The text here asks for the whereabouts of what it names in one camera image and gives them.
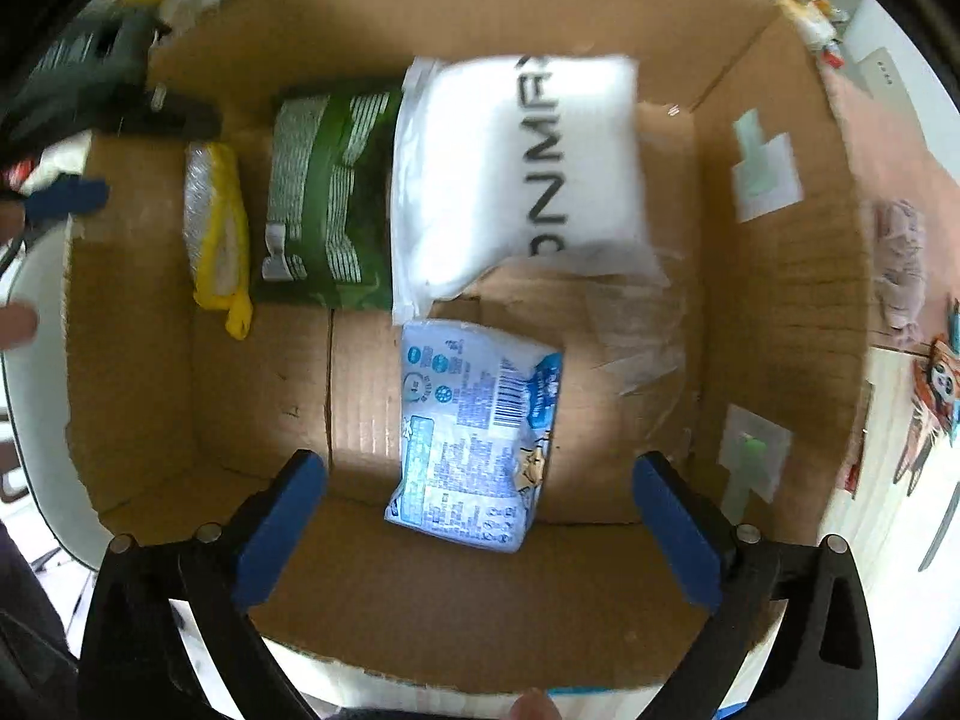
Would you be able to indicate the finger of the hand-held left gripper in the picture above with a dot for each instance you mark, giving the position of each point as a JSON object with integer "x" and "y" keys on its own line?
{"x": 184, "y": 116}
{"x": 71, "y": 196}

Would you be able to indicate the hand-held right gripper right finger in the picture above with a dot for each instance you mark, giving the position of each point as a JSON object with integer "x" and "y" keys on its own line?
{"x": 675, "y": 540}

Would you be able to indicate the white power strip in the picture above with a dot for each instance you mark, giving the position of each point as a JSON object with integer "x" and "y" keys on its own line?
{"x": 881, "y": 69}

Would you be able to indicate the green snack packet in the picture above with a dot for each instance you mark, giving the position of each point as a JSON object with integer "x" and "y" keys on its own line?
{"x": 322, "y": 195}

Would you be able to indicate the brown cardboard box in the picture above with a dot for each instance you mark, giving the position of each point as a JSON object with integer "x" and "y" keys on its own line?
{"x": 450, "y": 615}

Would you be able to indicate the person's left hand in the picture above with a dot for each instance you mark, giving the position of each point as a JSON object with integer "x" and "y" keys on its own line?
{"x": 15, "y": 326}

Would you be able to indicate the yellow sponge packet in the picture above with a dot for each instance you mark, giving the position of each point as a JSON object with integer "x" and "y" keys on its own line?
{"x": 217, "y": 240}

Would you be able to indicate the white plastic tub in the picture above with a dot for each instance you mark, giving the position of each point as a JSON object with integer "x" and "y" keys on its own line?
{"x": 37, "y": 450}

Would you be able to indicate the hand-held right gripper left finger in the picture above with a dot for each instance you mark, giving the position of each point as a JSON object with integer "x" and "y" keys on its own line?
{"x": 274, "y": 540}

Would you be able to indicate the pink fluffy cloth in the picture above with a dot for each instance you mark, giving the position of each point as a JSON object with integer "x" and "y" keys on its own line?
{"x": 904, "y": 262}

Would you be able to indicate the person's right hand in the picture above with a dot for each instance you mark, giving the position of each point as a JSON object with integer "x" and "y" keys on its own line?
{"x": 534, "y": 706}

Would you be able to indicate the cartoon figure sticker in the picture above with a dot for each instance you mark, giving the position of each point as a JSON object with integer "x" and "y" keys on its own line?
{"x": 934, "y": 405}

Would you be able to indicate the blue tissue packet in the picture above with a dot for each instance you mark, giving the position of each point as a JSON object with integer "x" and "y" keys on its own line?
{"x": 465, "y": 435}

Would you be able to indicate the white pillow packet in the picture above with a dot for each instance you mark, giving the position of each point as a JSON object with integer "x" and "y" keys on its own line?
{"x": 517, "y": 165}

